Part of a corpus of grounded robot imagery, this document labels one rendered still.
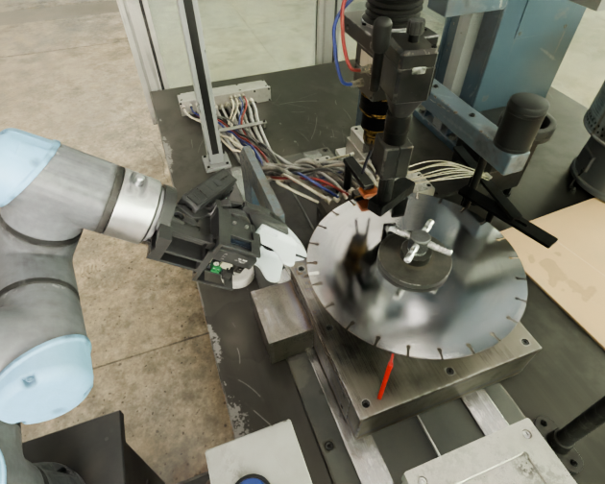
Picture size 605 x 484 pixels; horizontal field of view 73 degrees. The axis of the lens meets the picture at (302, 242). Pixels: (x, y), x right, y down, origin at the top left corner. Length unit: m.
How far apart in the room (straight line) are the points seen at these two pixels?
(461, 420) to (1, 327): 0.63
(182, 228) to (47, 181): 0.13
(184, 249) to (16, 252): 0.16
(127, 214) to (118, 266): 1.60
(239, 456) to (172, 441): 1.01
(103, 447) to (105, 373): 0.98
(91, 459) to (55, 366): 0.40
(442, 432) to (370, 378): 0.16
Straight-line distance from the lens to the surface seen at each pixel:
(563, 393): 0.86
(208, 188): 0.52
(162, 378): 1.65
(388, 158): 0.56
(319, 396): 0.73
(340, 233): 0.67
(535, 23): 1.24
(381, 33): 0.49
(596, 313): 0.99
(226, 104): 1.42
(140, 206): 0.45
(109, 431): 0.78
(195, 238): 0.46
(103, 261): 2.09
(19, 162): 0.45
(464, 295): 0.63
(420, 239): 0.61
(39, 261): 0.48
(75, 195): 0.44
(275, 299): 0.75
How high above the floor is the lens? 1.43
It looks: 47 degrees down
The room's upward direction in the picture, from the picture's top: straight up
